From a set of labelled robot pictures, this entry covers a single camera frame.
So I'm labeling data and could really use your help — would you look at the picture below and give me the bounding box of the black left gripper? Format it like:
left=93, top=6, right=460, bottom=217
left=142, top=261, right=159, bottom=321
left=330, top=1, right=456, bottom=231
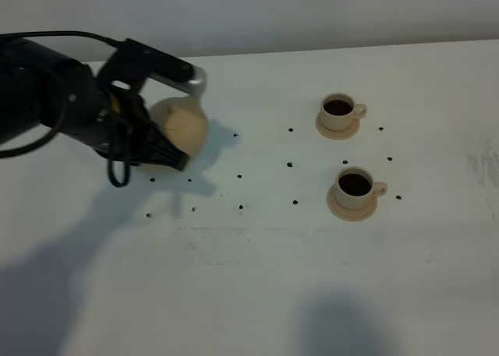
left=90, top=86, right=188, bottom=171

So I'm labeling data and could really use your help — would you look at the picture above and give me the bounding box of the beige teapot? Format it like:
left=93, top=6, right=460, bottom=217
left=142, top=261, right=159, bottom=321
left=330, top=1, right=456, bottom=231
left=150, top=96, right=209, bottom=157

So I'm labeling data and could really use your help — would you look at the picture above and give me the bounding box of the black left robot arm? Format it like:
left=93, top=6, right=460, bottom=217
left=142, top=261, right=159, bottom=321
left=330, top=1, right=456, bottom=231
left=1, top=34, right=194, bottom=171

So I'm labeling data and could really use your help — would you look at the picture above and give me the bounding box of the beige teapot saucer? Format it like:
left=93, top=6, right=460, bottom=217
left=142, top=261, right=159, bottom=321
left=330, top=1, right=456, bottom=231
left=136, top=153, right=200, bottom=178

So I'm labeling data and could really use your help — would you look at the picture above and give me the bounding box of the beige far cup saucer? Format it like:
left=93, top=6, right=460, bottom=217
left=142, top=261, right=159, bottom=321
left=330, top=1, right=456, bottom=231
left=315, top=115, right=360, bottom=140

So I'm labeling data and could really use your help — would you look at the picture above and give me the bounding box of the beige cup saucer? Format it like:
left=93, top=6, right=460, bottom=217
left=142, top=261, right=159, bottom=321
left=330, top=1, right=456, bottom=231
left=327, top=185, right=377, bottom=222
left=315, top=115, right=360, bottom=140

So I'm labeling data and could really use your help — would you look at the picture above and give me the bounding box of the beige far teacup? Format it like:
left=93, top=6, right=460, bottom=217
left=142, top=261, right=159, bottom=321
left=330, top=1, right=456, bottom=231
left=319, top=93, right=367, bottom=132

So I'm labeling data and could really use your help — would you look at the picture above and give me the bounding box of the beige teacup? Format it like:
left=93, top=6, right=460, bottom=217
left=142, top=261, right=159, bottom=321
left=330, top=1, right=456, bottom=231
left=334, top=167, right=388, bottom=210
left=319, top=93, right=367, bottom=132

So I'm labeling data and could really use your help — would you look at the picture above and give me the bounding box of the beige near cup saucer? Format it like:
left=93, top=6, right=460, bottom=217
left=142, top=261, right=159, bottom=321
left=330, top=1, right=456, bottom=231
left=327, top=185, right=377, bottom=222

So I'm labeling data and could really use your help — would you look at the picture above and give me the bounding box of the beige near teacup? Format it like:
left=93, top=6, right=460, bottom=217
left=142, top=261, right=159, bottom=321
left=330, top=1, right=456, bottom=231
left=334, top=167, right=388, bottom=210

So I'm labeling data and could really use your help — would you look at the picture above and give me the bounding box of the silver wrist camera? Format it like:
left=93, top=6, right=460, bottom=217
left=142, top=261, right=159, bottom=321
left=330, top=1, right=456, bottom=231
left=97, top=39, right=207, bottom=97

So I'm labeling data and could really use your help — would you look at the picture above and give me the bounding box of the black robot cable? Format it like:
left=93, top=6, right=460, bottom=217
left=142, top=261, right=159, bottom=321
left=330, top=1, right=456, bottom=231
left=0, top=30, right=126, bottom=48

